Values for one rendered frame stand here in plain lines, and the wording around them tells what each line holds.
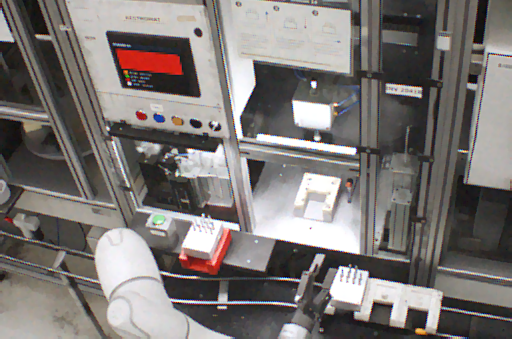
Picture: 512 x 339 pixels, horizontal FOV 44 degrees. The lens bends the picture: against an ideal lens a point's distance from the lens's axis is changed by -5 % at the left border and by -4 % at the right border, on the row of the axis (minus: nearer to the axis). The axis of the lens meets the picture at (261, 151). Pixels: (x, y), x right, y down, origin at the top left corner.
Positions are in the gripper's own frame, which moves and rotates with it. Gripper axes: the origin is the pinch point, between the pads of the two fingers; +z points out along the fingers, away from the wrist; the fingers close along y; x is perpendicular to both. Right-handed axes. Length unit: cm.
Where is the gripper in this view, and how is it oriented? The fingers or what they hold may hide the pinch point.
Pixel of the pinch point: (324, 269)
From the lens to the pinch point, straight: 203.7
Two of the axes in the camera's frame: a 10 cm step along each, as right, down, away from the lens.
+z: 4.0, -7.9, 4.6
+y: -5.0, -6.1, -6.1
